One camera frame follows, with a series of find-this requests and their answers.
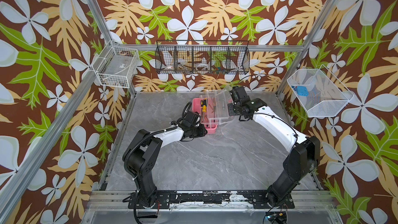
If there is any white wire basket left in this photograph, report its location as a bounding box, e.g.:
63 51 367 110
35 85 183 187
93 45 140 88

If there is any black wire basket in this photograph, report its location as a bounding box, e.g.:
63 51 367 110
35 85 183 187
154 40 250 75

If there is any yellow black nut driver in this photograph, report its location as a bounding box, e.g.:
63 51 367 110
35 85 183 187
201 99 207 113

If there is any white wire basket right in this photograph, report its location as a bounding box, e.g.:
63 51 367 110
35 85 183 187
287 68 354 118

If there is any aluminium frame post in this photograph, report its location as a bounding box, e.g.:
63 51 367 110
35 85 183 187
87 0 136 97

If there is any pink plastic tool box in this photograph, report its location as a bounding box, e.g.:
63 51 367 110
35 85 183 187
192 89 233 134

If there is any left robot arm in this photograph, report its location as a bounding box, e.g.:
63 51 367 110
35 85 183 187
122 111 207 207

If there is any white wire basket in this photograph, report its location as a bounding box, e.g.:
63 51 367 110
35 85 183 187
93 45 140 88
287 68 354 118

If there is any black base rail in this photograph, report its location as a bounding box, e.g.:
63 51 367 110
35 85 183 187
128 189 295 209

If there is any blue object in basket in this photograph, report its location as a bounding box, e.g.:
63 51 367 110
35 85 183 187
295 86 309 97

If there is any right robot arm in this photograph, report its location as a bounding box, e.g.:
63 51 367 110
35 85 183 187
228 86 320 207

